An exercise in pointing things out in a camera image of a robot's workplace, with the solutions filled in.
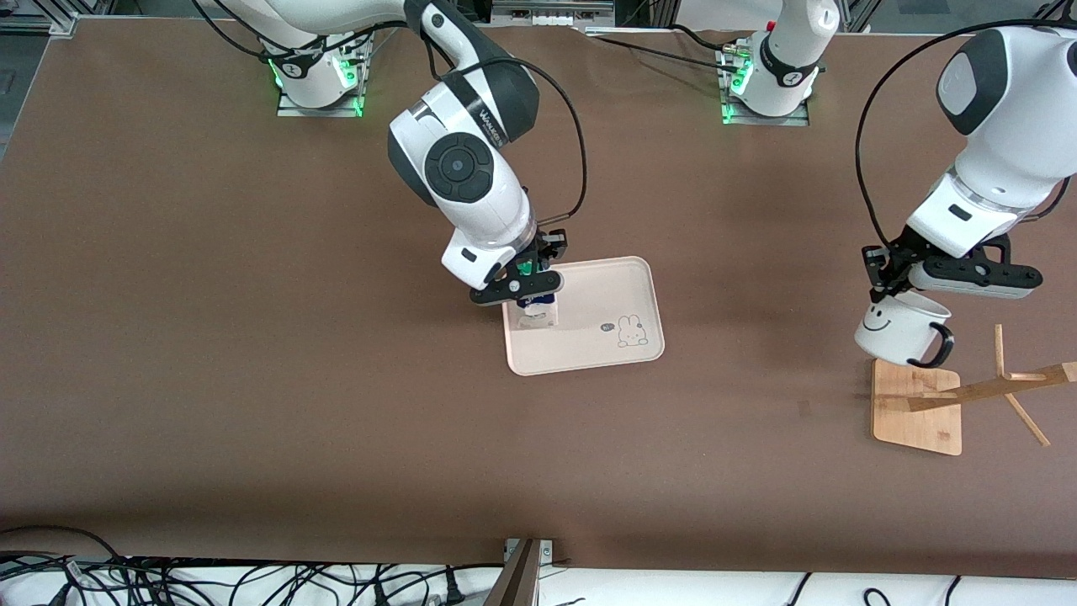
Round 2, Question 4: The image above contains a white smiley face mug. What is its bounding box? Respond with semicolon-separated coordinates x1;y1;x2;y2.
854;290;956;369

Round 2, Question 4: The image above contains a blue white milk carton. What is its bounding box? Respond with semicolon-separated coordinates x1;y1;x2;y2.
513;259;563;331

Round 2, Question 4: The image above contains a white rabbit print tray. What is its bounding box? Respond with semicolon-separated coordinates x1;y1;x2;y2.
502;256;666;377

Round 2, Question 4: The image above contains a wooden mug stand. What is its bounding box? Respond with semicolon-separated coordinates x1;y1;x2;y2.
872;324;1077;456

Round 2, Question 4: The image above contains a dark metal beam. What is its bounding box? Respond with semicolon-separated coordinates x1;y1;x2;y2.
484;539;554;606

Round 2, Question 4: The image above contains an aluminium corner profile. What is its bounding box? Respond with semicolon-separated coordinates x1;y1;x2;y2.
0;0;78;36

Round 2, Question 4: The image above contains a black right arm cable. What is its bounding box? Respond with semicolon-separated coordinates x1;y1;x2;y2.
192;0;587;226

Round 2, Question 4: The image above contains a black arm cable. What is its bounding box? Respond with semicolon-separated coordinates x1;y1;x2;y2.
192;0;587;226
856;19;1077;249

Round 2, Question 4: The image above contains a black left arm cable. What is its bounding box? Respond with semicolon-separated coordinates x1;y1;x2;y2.
856;19;1077;249

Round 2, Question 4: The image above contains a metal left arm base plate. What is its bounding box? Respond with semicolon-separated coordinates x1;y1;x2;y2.
717;38;813;127

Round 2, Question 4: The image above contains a black cable on table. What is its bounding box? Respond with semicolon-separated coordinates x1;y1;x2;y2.
589;25;741;77

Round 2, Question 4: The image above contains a silver aluminium frame bar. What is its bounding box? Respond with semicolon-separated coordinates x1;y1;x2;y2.
491;0;617;28

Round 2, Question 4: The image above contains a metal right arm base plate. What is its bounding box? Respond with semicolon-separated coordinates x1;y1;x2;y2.
276;32;373;118

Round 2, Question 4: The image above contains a long black floor cable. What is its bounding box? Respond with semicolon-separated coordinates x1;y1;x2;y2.
126;555;506;594

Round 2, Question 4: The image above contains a black looped floor cable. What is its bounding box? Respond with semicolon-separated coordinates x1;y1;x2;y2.
0;525;127;573

